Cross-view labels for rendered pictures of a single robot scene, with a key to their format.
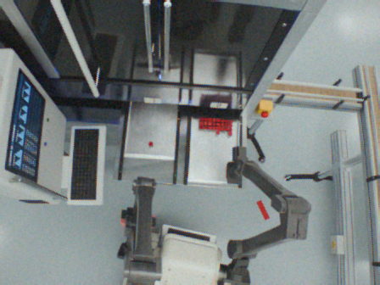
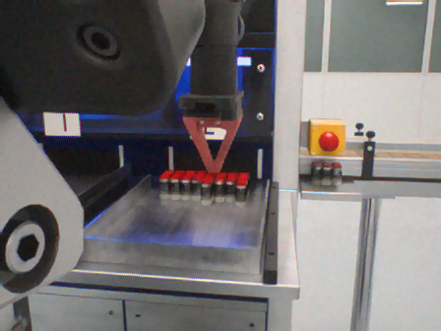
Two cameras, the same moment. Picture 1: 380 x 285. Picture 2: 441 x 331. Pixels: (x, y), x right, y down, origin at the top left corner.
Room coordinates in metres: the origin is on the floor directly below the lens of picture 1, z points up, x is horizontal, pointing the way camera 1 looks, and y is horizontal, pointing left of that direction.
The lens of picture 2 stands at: (-0.13, -0.40, 1.15)
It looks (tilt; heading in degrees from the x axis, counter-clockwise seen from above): 13 degrees down; 16
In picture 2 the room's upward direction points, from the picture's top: straight up
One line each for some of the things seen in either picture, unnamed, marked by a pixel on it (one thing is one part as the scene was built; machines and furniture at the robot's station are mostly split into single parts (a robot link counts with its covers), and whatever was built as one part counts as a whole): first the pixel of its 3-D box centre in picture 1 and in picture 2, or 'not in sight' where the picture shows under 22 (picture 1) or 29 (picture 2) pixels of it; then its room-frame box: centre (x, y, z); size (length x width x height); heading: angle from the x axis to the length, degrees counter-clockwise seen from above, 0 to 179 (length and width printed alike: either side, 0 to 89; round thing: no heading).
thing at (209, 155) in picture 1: (214, 149); (190, 212); (0.51, -0.16, 0.90); 0.34 x 0.26 x 0.04; 8
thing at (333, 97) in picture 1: (307, 92); (437, 160); (0.95, -0.64, 0.92); 0.69 x 0.16 x 0.16; 98
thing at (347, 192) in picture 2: (260, 108); (327, 187); (0.81, -0.38, 0.87); 0.14 x 0.13 x 0.02; 8
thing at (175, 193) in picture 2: (215, 129); (203, 189); (0.61, -0.15, 0.90); 0.18 x 0.02 x 0.05; 98
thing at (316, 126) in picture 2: (264, 106); (326, 137); (0.77, -0.37, 1.00); 0.08 x 0.07 x 0.07; 8
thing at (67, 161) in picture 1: (80, 164); not in sight; (0.29, 0.54, 0.79); 0.45 x 0.28 x 0.03; 13
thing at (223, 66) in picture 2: (235, 171); (214, 78); (0.35, -0.25, 1.13); 0.10 x 0.07 x 0.07; 8
